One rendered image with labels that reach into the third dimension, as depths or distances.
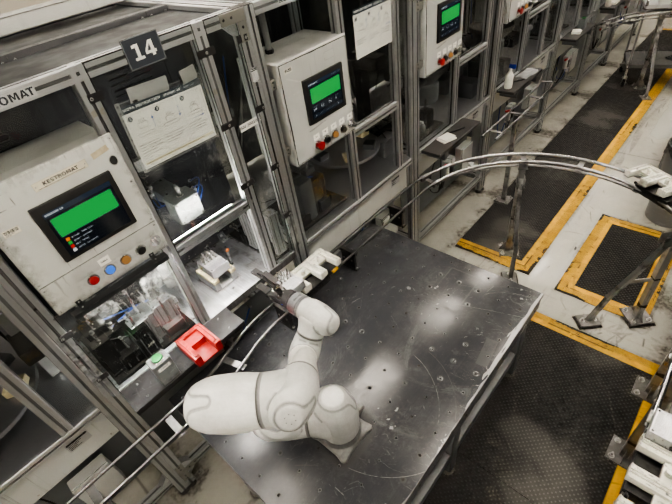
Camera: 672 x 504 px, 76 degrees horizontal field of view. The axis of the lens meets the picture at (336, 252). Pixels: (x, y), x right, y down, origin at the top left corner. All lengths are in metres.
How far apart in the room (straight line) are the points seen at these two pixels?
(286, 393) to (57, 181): 0.92
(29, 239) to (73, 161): 0.26
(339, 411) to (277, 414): 0.60
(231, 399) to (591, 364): 2.32
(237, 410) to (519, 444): 1.82
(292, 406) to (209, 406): 0.20
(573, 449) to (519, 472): 0.31
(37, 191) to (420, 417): 1.53
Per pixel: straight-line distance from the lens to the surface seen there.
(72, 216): 1.52
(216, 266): 2.09
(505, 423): 2.64
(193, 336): 1.94
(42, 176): 1.49
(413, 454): 1.79
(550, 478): 2.57
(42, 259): 1.57
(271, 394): 1.05
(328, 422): 1.61
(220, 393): 1.08
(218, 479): 2.67
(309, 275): 2.16
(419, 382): 1.93
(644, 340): 3.22
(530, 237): 3.69
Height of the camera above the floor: 2.33
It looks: 41 degrees down
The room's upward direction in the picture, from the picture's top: 10 degrees counter-clockwise
